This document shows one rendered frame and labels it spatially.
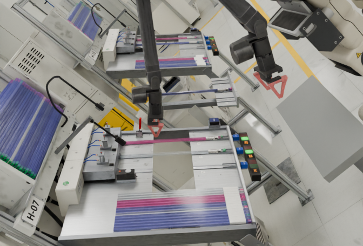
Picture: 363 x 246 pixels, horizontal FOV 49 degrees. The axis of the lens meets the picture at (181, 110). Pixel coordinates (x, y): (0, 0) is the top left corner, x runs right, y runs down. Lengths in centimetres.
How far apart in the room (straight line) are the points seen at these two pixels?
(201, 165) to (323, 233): 83
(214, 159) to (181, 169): 133
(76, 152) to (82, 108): 109
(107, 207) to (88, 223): 10
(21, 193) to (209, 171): 76
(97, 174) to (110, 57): 132
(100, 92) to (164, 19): 363
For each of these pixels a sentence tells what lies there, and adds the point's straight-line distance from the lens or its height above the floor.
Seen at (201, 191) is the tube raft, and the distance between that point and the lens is 166.
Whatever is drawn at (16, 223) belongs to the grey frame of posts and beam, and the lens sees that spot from 148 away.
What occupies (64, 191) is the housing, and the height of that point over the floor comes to 126.
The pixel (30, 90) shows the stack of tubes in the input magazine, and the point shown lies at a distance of 194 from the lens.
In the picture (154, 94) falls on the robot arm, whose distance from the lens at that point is 168.
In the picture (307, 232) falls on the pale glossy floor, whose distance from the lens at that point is 239.
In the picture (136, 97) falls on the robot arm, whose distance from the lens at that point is 168.
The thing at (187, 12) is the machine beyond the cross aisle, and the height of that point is 23.
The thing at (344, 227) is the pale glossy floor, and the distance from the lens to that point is 227.
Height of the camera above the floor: 170
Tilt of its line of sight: 22 degrees down
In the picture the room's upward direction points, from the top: 51 degrees counter-clockwise
